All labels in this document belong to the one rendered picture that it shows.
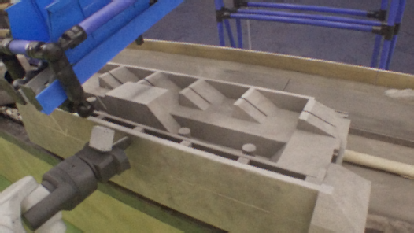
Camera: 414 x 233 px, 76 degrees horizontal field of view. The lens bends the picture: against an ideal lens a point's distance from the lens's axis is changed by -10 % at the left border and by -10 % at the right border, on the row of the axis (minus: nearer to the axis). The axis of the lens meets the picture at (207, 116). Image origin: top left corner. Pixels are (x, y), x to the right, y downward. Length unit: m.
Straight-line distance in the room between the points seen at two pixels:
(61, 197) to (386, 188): 0.78
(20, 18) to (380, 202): 0.97
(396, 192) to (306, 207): 0.40
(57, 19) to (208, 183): 0.43
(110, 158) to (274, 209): 0.34
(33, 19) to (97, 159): 0.34
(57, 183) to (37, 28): 0.36
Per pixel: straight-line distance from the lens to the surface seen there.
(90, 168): 0.62
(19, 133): 1.38
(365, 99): 1.21
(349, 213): 0.55
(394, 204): 0.88
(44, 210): 0.54
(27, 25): 0.73
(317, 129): 0.73
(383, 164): 0.93
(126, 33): 0.69
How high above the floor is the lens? 1.41
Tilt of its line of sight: 37 degrees down
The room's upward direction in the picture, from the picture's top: 9 degrees counter-clockwise
